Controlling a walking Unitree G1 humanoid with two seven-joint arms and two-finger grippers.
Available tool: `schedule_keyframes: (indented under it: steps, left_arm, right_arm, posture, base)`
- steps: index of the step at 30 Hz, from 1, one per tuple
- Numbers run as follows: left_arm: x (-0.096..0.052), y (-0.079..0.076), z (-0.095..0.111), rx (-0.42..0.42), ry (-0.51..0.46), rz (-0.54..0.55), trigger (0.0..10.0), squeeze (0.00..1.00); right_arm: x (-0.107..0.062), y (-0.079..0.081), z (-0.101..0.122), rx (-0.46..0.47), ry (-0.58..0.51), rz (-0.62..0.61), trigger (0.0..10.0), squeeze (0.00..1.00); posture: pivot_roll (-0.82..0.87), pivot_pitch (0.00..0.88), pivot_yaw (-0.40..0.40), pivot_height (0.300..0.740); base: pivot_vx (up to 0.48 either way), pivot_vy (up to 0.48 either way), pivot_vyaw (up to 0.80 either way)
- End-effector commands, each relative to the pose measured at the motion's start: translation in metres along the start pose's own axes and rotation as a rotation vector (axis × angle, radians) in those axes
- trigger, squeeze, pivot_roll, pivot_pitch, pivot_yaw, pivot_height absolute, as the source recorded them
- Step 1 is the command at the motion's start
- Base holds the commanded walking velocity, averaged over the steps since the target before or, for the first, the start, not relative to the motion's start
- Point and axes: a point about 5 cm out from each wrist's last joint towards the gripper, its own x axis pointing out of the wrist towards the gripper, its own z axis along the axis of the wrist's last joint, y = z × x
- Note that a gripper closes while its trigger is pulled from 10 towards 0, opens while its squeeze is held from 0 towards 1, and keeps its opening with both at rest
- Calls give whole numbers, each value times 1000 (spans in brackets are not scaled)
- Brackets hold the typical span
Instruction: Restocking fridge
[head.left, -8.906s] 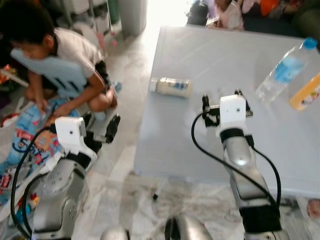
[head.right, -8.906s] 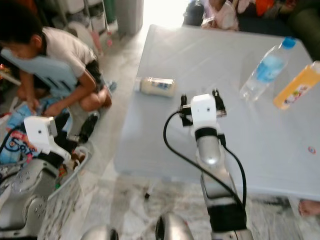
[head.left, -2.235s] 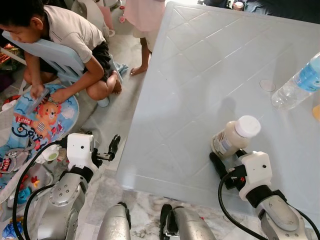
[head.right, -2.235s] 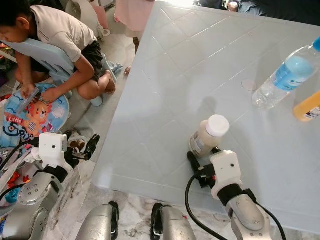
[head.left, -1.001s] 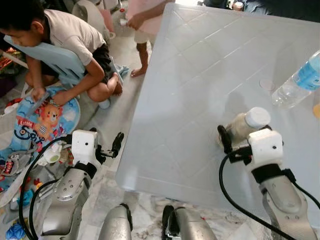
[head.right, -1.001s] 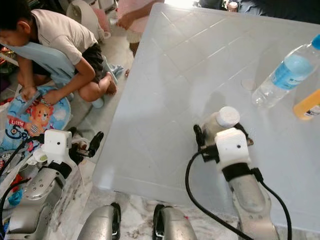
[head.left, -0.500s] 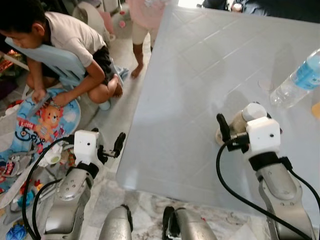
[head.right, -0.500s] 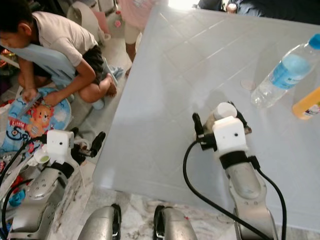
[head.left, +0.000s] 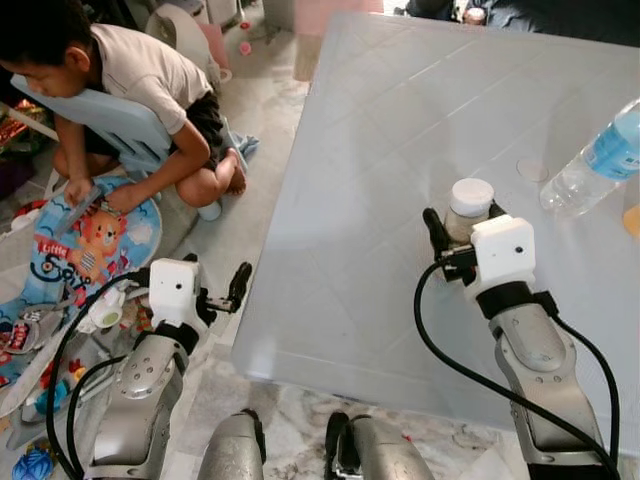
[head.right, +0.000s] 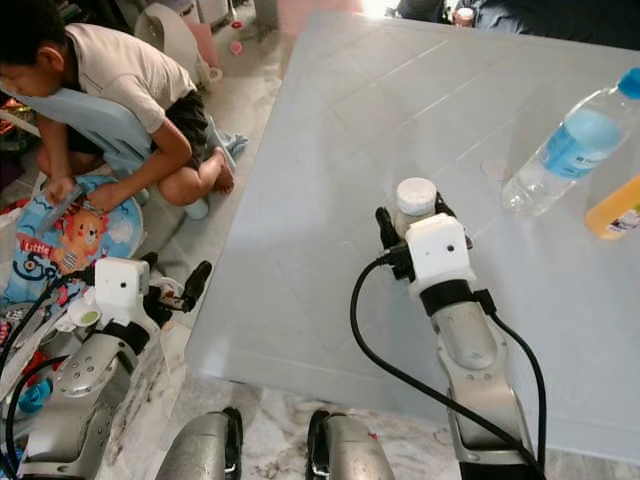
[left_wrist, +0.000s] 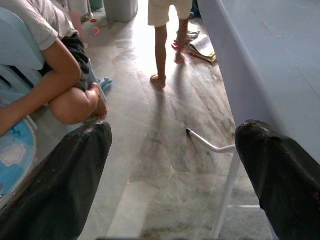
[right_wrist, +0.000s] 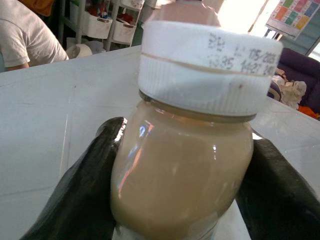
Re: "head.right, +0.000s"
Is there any silver left robot leg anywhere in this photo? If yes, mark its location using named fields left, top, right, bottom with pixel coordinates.
left=155, top=406, right=246, bottom=480

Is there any clear water bottle blue label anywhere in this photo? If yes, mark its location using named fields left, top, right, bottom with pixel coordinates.
left=502, top=67, right=640, bottom=219

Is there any pale blue plastic table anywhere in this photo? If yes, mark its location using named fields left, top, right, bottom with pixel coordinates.
left=185, top=10, right=640, bottom=469

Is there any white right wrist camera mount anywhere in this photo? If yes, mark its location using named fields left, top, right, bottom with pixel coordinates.
left=404, top=212, right=474, bottom=291

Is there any silver right robot leg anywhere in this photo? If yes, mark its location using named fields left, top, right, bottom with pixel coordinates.
left=305, top=408, right=398, bottom=480

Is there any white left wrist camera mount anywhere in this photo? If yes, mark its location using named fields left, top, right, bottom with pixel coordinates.
left=92, top=256, right=153, bottom=328

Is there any silver robot leg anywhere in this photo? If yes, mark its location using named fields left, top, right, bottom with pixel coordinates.
left=305, top=408, right=398, bottom=480
left=155, top=406, right=246, bottom=480

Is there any child in beige shirt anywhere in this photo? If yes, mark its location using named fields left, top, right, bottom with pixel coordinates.
left=0, top=0, right=241, bottom=213

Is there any small jar with white lid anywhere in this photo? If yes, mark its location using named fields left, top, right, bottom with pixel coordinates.
left=394, top=177, right=439, bottom=239

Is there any colourful baby bouncer seat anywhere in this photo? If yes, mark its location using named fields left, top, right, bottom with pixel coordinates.
left=3, top=175, right=148, bottom=306

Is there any white rounded plastic seat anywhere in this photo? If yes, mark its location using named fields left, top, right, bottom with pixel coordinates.
left=135, top=0, right=223, bottom=83

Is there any light blue plastic chair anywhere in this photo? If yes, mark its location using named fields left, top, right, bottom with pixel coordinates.
left=0, top=85, right=249, bottom=186

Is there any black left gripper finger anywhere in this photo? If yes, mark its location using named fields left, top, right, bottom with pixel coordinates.
left=182, top=260, right=214, bottom=311

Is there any adult in dark clothes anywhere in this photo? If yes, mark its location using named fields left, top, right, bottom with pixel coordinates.
left=395, top=0, right=640, bottom=51

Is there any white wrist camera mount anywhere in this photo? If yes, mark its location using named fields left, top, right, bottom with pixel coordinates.
left=404, top=212, right=474, bottom=291
left=92, top=256, right=153, bottom=328

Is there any orange squeeze bottle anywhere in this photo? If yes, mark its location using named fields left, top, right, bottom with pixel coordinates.
left=584, top=175, right=640, bottom=242

